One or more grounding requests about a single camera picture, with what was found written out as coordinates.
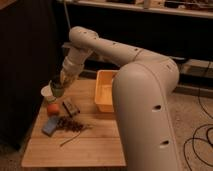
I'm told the metal cup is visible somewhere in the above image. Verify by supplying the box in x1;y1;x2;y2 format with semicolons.
50;75;64;98

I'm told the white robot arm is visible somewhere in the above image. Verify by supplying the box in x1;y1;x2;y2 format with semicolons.
60;26;183;171

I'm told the white paper cup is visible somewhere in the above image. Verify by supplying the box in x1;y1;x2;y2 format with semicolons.
41;85;56;103

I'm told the brown rectangular box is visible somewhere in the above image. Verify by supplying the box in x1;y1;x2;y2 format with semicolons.
62;98;80;117

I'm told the orange fruit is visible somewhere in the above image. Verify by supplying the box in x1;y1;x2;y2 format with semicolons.
47;103;60;116

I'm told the yellow plastic bin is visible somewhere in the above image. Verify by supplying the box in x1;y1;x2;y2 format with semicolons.
94;70;117;112

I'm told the bunch of dried grapes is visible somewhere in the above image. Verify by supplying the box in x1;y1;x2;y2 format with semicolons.
57;117;89;132

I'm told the blue sponge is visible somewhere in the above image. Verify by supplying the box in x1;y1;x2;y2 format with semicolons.
42;116;59;136

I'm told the thin wooden stick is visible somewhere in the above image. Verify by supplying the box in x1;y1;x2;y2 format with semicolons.
59;131;83;147

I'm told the grey metal shelf rail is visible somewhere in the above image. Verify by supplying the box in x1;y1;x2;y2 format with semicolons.
61;42;213;80

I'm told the black floor cable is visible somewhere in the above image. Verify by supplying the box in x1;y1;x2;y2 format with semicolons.
183;61;213;171

